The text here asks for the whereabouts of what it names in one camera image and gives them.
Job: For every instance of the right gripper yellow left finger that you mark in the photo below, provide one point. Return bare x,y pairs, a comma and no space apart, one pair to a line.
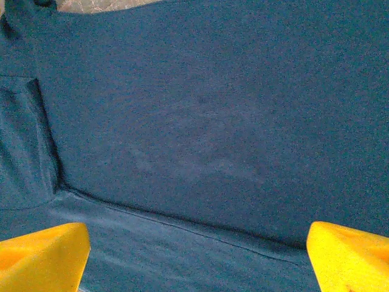
39,261

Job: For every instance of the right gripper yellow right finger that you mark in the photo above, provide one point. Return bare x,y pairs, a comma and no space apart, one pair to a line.
352,261

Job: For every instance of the navy blue t-shirt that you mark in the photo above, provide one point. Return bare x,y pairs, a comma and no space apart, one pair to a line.
194,121

